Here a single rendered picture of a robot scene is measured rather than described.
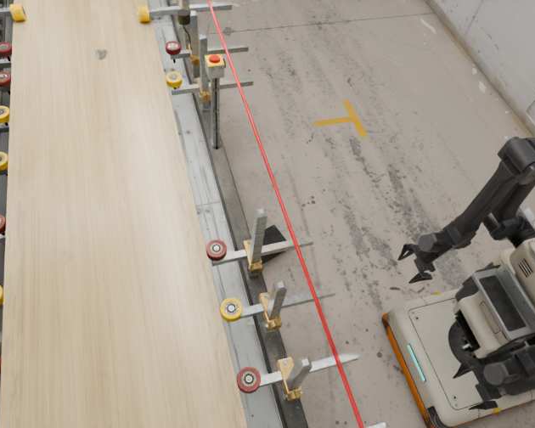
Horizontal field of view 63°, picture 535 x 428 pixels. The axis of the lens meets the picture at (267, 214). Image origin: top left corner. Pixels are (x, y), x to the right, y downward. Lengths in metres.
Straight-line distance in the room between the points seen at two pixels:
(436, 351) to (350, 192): 1.23
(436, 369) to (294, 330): 0.76
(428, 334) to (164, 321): 1.40
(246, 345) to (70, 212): 0.88
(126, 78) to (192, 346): 1.38
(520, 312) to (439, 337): 0.78
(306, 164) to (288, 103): 0.63
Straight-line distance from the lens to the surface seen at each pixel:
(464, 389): 2.45
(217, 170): 2.19
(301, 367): 1.35
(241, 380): 1.54
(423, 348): 2.42
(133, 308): 1.64
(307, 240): 1.86
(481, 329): 1.97
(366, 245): 2.90
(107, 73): 2.42
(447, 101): 4.07
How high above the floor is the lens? 2.41
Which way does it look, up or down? 56 degrees down
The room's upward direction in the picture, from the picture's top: 9 degrees clockwise
